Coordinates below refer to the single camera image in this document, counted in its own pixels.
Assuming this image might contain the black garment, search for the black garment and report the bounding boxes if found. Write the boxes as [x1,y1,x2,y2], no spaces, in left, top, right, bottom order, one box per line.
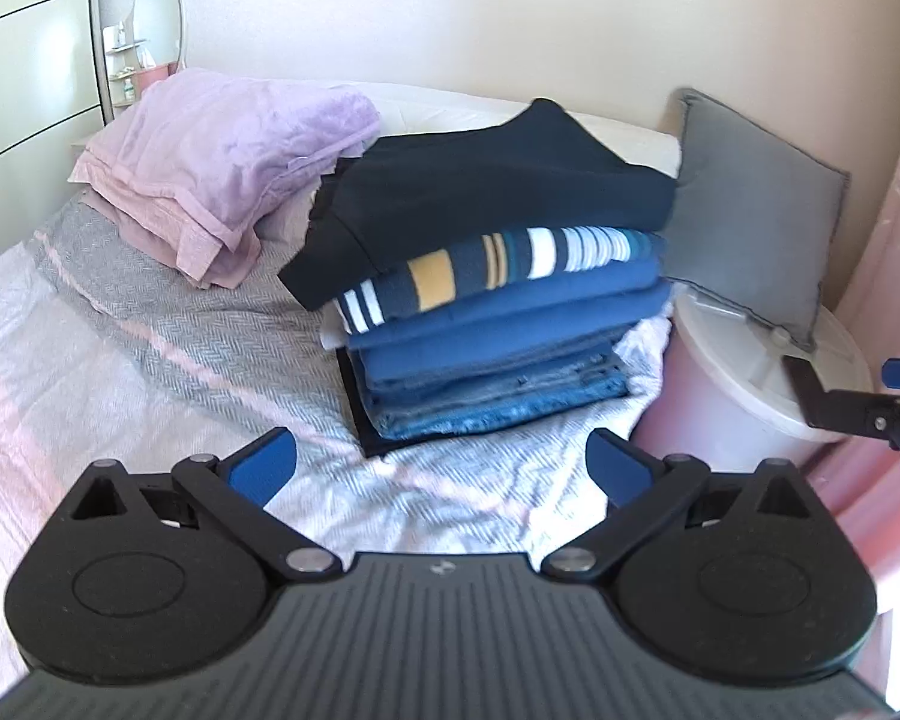
[279,99,676,310]

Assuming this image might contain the white round side table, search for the white round side table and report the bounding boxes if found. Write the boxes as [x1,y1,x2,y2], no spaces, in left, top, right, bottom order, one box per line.
[631,286,871,472]

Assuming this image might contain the folded blue garment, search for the folded blue garment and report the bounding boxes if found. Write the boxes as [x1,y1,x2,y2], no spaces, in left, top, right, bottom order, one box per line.
[347,259,671,394]

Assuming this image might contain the folded blue jeans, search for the folded blue jeans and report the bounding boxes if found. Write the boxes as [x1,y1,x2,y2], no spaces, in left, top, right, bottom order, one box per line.
[354,340,629,440]

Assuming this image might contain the pink bed quilt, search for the pink bed quilt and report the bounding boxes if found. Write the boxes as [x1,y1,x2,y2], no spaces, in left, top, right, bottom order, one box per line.
[0,202,670,697]

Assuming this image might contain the grey cushion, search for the grey cushion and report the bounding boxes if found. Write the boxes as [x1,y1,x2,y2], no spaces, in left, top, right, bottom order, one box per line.
[665,88,850,351]

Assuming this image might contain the striped navy sweater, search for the striped navy sweater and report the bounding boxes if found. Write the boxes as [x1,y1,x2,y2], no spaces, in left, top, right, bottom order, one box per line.
[333,226,665,335]

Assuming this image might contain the folded lilac bedding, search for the folded lilac bedding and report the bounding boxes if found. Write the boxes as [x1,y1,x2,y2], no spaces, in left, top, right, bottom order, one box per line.
[69,68,380,289]

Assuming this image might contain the white vanity shelf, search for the white vanity shelf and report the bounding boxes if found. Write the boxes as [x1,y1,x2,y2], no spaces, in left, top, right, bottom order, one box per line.
[103,23,146,110]

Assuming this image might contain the white sliding wardrobe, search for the white sliding wardrobe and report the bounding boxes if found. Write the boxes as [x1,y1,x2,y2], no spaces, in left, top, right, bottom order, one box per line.
[0,0,109,255]

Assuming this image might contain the round mirror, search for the round mirror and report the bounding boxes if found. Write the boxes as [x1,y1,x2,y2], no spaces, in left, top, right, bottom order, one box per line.
[128,0,183,73]

